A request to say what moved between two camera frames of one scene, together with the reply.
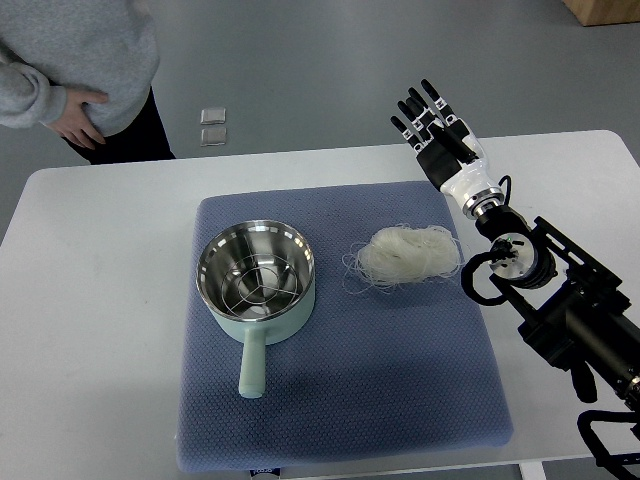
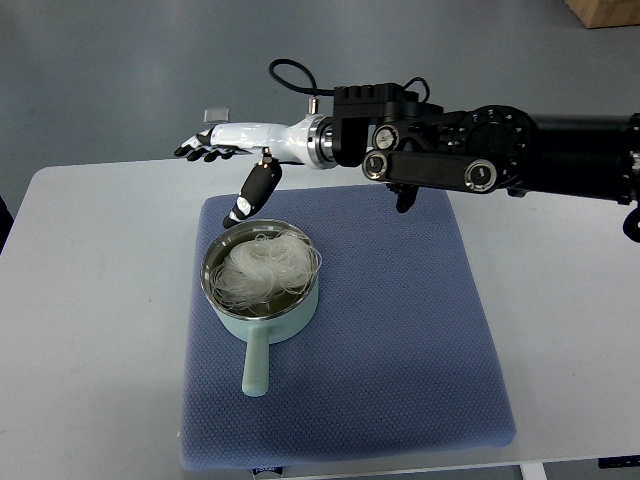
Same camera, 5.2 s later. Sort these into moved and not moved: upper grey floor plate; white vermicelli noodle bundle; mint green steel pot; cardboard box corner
Moved: white vermicelli noodle bundle
Not moved: cardboard box corner; upper grey floor plate; mint green steel pot
